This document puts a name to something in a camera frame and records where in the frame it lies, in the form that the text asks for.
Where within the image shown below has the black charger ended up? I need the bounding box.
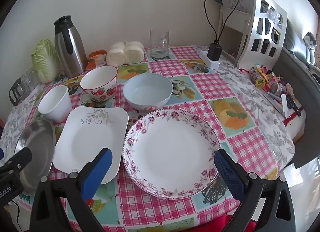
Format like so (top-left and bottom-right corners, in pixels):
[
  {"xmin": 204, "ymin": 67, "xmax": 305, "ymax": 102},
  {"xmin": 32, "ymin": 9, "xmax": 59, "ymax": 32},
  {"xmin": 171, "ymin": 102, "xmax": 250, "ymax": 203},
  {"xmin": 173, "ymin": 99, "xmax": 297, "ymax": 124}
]
[{"xmin": 207, "ymin": 43, "xmax": 223, "ymax": 61}]

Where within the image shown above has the clear glass mug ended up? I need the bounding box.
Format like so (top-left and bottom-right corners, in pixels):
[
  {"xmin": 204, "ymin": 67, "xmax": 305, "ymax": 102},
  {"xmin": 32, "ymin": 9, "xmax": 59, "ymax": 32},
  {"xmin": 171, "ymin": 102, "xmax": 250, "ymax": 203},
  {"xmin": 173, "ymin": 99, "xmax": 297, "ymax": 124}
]
[{"xmin": 149, "ymin": 29, "xmax": 170, "ymax": 58}]

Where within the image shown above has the pink floral round plate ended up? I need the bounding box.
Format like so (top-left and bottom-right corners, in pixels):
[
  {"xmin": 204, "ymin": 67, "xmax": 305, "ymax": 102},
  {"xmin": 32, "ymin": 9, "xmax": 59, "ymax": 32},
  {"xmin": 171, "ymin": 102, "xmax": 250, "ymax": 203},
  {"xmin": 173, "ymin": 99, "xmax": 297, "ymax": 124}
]
[{"xmin": 122, "ymin": 109, "xmax": 221, "ymax": 199}]

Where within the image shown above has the grey plush toy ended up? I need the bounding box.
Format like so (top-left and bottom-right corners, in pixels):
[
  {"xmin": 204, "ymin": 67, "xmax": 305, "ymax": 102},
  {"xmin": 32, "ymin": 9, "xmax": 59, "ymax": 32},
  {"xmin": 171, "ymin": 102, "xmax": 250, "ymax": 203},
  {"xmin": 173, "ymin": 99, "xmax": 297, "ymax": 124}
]
[{"xmin": 304, "ymin": 32, "xmax": 317, "ymax": 64}]

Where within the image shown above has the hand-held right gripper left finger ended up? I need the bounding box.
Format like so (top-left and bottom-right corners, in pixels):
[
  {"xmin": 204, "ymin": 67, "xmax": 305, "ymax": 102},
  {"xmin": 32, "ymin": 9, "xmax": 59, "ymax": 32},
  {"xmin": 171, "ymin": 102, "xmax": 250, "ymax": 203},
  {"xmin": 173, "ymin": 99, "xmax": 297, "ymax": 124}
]
[{"xmin": 30, "ymin": 148, "xmax": 118, "ymax": 232}]

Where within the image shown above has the thin black cable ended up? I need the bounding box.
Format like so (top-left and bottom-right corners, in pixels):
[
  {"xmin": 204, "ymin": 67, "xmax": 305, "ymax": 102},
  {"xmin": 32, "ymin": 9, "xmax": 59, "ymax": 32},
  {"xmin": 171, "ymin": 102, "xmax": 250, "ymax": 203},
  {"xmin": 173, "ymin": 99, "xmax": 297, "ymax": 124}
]
[{"xmin": 10, "ymin": 201, "xmax": 21, "ymax": 230}]

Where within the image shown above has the pink checked tablecloth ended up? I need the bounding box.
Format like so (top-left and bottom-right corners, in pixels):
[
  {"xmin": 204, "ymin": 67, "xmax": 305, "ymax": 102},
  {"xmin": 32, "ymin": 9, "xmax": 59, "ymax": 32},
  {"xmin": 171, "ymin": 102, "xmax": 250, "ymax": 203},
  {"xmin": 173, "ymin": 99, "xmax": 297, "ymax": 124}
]
[{"xmin": 22, "ymin": 45, "xmax": 278, "ymax": 232}]

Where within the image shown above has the light blue bowl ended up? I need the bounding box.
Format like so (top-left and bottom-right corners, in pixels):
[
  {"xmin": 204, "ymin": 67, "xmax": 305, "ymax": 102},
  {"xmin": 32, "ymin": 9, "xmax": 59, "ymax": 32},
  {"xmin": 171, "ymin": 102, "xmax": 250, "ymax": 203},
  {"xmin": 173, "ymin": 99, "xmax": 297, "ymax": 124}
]
[{"xmin": 122, "ymin": 73, "xmax": 173, "ymax": 111}]

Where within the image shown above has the small white cup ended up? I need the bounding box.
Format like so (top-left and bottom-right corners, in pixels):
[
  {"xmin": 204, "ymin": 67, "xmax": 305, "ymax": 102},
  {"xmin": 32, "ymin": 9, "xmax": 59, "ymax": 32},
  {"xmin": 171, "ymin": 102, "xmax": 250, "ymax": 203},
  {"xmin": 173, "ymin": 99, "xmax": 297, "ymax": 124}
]
[{"xmin": 38, "ymin": 85, "xmax": 73, "ymax": 123}]

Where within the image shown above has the red stool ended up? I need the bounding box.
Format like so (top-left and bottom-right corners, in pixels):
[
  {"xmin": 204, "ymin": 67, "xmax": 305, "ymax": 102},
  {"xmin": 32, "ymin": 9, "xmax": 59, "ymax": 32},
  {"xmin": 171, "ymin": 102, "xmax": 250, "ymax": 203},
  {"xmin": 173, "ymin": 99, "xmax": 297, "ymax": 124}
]
[{"xmin": 210, "ymin": 213, "xmax": 253, "ymax": 232}]

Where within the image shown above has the white cutout side shelf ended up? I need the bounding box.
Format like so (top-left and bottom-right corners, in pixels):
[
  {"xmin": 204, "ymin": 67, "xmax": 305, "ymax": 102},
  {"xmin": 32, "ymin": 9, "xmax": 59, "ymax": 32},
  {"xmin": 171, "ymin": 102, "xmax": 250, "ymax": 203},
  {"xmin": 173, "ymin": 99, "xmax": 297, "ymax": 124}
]
[{"xmin": 217, "ymin": 0, "xmax": 288, "ymax": 69}]

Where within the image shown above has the pile of small trinkets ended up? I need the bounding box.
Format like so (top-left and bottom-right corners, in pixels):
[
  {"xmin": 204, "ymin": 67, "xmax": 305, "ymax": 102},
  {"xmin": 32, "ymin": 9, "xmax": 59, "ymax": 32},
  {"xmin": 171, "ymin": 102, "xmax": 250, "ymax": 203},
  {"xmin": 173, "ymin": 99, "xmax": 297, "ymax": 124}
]
[{"xmin": 249, "ymin": 65, "xmax": 304, "ymax": 118}]

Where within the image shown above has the grey sofa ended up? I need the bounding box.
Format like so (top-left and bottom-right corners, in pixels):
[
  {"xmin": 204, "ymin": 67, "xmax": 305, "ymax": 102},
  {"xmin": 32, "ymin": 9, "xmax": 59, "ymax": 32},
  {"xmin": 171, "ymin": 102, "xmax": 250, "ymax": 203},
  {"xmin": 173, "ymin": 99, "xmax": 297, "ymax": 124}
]
[{"xmin": 272, "ymin": 19, "xmax": 320, "ymax": 170}]

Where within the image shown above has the metal basin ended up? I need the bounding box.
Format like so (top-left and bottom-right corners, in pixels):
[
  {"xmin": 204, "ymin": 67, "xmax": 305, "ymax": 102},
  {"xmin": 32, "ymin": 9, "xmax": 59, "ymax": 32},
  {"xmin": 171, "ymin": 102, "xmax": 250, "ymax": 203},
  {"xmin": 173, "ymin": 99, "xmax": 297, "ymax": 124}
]
[{"xmin": 14, "ymin": 118, "xmax": 56, "ymax": 196}]

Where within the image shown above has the orange snack packet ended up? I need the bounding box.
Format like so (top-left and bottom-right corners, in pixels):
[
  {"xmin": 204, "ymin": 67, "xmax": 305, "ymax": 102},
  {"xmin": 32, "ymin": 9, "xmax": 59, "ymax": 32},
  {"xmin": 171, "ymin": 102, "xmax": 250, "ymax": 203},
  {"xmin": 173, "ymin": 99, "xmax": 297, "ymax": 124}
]
[{"xmin": 86, "ymin": 50, "xmax": 108, "ymax": 69}]

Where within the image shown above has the white cushion red trim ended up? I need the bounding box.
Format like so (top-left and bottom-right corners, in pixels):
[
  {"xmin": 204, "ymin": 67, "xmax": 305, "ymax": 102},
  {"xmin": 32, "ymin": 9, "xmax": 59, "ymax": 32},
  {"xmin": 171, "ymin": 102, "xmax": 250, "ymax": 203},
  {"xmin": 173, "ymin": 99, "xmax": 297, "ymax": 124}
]
[{"xmin": 284, "ymin": 107, "xmax": 307, "ymax": 145}]

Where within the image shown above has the napa cabbage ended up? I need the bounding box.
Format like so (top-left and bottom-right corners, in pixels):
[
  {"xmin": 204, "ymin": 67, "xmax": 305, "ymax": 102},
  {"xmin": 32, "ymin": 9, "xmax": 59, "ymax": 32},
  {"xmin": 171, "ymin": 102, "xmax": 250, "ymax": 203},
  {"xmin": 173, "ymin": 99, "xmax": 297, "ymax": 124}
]
[{"xmin": 31, "ymin": 39, "xmax": 62, "ymax": 83}]

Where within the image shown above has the clear drinking glass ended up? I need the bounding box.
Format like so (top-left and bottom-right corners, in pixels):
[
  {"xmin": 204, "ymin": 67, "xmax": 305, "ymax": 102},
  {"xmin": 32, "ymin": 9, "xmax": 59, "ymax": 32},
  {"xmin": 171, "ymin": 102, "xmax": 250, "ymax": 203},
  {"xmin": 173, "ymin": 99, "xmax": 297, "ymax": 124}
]
[
  {"xmin": 19, "ymin": 75, "xmax": 29, "ymax": 93},
  {"xmin": 26, "ymin": 68, "xmax": 40, "ymax": 89}
]

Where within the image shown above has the yellow striped candy packet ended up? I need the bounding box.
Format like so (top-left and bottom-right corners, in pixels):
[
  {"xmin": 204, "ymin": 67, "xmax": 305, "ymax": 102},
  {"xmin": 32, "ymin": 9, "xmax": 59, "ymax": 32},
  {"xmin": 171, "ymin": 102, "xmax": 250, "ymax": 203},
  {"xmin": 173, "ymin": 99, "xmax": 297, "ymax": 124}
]
[{"xmin": 250, "ymin": 68, "xmax": 267, "ymax": 88}]

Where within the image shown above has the black charger cable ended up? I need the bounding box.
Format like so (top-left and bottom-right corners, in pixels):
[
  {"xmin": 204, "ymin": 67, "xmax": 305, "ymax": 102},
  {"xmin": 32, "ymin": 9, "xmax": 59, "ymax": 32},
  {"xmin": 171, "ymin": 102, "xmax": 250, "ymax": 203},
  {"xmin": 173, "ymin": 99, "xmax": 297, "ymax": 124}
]
[{"xmin": 204, "ymin": 0, "xmax": 255, "ymax": 45}]

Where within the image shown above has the clear glass jar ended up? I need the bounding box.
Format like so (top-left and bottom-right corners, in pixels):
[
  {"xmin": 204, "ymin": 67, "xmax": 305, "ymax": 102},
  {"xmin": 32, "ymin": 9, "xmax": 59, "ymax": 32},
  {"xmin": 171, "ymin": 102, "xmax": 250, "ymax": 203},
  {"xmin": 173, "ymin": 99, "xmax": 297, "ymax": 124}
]
[{"xmin": 9, "ymin": 77, "xmax": 28, "ymax": 106}]

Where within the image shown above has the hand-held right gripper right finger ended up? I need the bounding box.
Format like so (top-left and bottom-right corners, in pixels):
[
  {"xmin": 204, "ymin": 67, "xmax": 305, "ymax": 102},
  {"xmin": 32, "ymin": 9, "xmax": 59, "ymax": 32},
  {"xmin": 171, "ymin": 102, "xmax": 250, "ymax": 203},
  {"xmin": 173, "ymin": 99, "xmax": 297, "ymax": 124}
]
[{"xmin": 214, "ymin": 149, "xmax": 298, "ymax": 232}]

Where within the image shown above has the white square plate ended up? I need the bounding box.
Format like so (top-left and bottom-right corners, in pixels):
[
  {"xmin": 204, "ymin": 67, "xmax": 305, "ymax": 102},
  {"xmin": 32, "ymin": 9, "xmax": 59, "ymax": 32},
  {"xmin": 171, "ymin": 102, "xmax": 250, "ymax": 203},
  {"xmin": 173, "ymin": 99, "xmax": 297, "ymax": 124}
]
[{"xmin": 52, "ymin": 106, "xmax": 129, "ymax": 185}]

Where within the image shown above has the stainless steel thermos jug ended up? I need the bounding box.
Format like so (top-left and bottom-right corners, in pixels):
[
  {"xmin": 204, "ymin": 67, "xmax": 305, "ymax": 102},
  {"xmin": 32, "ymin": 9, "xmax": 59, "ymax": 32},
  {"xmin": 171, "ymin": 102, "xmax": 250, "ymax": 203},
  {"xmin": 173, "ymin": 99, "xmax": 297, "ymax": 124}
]
[{"xmin": 53, "ymin": 16, "xmax": 88, "ymax": 78}]

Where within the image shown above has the bag of white steamed buns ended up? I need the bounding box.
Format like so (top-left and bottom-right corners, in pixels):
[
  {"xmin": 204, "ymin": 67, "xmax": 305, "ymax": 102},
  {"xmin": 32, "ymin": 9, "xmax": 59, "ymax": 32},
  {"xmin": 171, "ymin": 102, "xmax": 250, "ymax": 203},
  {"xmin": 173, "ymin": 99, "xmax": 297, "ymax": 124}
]
[{"xmin": 106, "ymin": 42, "xmax": 145, "ymax": 67}]

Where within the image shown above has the white power strip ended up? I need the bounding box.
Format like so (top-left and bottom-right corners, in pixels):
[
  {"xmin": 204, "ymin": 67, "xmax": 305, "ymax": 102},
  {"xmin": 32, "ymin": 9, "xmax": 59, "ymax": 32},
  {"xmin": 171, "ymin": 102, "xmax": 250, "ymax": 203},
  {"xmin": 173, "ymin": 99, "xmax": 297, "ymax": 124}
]
[{"xmin": 199, "ymin": 50, "xmax": 220, "ymax": 69}]

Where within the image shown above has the strawberry print bowl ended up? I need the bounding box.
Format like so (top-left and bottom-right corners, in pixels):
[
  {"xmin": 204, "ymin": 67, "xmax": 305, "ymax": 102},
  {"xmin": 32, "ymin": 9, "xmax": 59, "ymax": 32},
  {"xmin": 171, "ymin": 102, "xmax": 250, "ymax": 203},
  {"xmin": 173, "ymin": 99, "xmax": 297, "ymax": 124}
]
[{"xmin": 80, "ymin": 65, "xmax": 118, "ymax": 102}]

